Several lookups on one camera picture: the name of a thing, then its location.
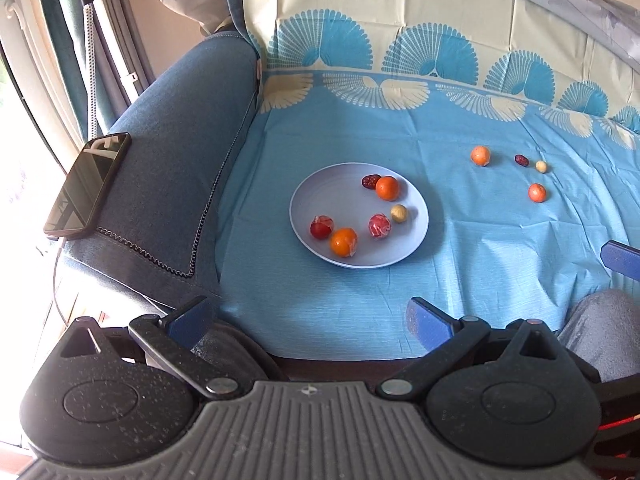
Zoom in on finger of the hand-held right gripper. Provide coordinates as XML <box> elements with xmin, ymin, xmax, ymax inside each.
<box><xmin>601</xmin><ymin>240</ymin><xmax>640</xmax><ymax>282</ymax></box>

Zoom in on black phone cable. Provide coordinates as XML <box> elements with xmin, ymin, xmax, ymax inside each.
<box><xmin>51</xmin><ymin>245</ymin><xmax>71</xmax><ymax>331</ymax></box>

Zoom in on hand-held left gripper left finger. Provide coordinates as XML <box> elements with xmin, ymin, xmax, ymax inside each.
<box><xmin>59</xmin><ymin>296</ymin><xmax>242</xmax><ymax>402</ymax></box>

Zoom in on blue fan-print cloth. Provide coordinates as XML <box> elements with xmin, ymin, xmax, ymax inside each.
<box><xmin>215</xmin><ymin>0</ymin><xmax>640</xmax><ymax>361</ymax></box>

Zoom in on green curtain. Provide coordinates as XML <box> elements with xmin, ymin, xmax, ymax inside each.
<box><xmin>37</xmin><ymin>0</ymin><xmax>118</xmax><ymax>138</ymax></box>

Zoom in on grey brown curtain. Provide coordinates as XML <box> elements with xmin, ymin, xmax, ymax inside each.
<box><xmin>92</xmin><ymin>0</ymin><xmax>158</xmax><ymax>101</ymax></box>

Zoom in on light blue plate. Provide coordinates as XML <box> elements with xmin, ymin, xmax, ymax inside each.
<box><xmin>289</xmin><ymin>162</ymin><xmax>430</xmax><ymax>269</ymax></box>

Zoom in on red plum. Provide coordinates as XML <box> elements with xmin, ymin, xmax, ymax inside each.
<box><xmin>368</xmin><ymin>213</ymin><xmax>393</xmax><ymax>238</ymax></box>

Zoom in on black smartphone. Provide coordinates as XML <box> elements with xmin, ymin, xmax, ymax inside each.
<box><xmin>43</xmin><ymin>132</ymin><xmax>132</xmax><ymax>240</ymax></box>

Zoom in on red garment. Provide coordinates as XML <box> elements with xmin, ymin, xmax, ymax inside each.
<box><xmin>599</xmin><ymin>417</ymin><xmax>640</xmax><ymax>435</ymax></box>

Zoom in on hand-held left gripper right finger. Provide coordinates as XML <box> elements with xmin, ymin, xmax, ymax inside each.
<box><xmin>376</xmin><ymin>297</ymin><xmax>571</xmax><ymax>402</ymax></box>

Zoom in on blue fabric sofa armrest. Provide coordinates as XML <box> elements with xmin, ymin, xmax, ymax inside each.
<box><xmin>55</xmin><ymin>29</ymin><xmax>266</xmax><ymax>313</ymax></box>

